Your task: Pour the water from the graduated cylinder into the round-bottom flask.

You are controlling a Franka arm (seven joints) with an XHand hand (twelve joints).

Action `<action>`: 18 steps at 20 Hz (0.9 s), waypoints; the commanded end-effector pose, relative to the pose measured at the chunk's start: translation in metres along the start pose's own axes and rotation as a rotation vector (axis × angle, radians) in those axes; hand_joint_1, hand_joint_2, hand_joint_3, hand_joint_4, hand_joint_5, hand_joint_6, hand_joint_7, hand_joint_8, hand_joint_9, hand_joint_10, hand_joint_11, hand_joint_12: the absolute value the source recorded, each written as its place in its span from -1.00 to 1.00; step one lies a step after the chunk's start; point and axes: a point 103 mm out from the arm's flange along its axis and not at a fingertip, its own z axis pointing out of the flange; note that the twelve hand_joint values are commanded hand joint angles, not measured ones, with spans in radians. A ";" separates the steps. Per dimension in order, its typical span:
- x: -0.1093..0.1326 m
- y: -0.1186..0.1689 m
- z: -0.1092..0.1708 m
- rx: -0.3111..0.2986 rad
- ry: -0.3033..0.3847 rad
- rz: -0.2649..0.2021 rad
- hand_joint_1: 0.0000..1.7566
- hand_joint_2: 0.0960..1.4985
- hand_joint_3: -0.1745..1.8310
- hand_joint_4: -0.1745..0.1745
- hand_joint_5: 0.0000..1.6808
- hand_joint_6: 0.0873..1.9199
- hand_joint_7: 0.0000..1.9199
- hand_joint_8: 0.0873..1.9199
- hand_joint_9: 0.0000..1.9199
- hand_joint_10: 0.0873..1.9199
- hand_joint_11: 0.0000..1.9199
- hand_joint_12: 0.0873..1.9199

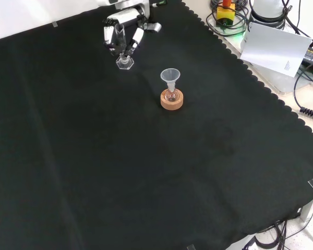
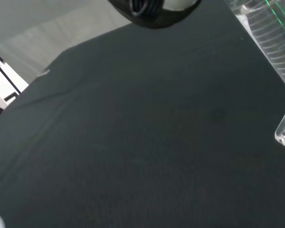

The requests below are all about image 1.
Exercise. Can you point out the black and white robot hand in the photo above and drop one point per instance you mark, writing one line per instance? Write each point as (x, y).
(125, 17)

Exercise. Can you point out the clear graduated cylinder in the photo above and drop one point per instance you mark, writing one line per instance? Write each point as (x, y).
(124, 63)

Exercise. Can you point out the round-bottom glass flask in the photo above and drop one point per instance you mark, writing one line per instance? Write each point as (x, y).
(171, 95)

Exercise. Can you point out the grey tape piece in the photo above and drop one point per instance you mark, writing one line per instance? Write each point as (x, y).
(55, 24)

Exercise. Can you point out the clear plastic funnel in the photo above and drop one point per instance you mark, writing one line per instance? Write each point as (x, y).
(170, 75)

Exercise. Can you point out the yellow stop button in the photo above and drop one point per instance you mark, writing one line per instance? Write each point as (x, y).
(225, 14)

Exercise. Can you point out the black cloth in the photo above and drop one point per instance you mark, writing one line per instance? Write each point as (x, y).
(120, 156)

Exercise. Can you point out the white card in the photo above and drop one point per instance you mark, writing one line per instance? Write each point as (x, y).
(274, 49)

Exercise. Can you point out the pale board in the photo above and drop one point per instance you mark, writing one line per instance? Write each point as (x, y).
(284, 82)

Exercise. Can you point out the clear tape piece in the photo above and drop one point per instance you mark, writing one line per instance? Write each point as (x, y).
(191, 247)

